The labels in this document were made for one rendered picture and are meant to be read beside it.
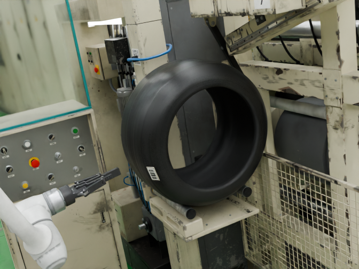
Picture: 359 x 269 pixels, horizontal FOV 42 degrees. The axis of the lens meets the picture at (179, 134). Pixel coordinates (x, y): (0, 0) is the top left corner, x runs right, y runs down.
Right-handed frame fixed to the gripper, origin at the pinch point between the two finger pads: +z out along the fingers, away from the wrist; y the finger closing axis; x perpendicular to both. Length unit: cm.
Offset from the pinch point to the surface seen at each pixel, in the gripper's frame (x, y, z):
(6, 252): 106, 200, -58
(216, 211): 39, 1, 39
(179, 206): 25.0, -3.4, 21.4
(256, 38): -29, -4, 76
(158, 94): -24.5, -8.9, 25.3
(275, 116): 30, 45, 112
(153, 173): 2.4, -11.1, 12.6
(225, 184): 20.6, -12.8, 40.0
